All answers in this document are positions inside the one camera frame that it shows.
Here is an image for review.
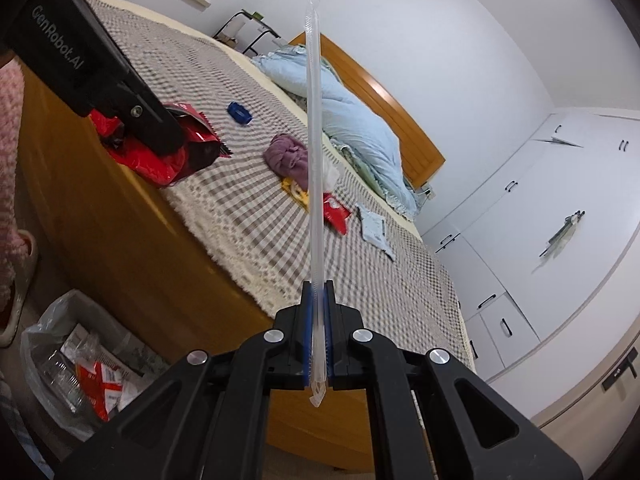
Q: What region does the cream bed sheet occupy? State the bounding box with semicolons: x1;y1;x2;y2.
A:
82;0;466;311

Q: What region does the blue ridged round lid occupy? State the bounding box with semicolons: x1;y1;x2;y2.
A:
227;101;253;126

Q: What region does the red black snack wrapper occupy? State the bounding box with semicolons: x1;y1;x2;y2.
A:
89;102;233;190

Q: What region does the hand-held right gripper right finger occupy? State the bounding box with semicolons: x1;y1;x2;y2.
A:
320;280;583;480

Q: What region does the straw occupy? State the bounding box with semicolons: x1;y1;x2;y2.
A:
302;0;326;408

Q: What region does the black metal side table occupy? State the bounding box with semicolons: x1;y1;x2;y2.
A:
212;8;281;56

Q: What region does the pink fluffy rug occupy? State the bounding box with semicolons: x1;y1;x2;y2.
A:
0;57;26;321

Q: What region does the purple towel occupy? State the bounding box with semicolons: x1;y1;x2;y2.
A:
264;133;313;188

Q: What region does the floral waste bin with liner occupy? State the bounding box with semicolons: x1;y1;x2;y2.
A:
20;289;168;443

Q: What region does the wooden bed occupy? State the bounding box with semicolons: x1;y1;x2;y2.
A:
15;32;446;473

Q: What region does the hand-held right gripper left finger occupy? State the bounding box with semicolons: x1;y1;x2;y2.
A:
52;281;315;480

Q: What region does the pale hanging bag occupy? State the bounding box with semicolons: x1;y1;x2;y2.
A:
539;210;587;260

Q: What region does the person's plaid garment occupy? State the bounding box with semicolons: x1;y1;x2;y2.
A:
0;370;56;480

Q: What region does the light blue duvet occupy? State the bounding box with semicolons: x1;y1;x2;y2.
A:
250;45;418;218

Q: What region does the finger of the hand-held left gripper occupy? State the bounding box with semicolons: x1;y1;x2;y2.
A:
90;87;188;158

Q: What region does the white wardrobe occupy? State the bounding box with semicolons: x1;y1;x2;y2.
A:
420;110;640;383

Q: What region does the black door lock plate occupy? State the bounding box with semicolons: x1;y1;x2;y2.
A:
602;355;636;393

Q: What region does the yellow snack packet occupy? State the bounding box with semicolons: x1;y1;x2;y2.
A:
280;176;313;211

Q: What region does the small red packet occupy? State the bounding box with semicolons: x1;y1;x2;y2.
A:
322;192;351;235

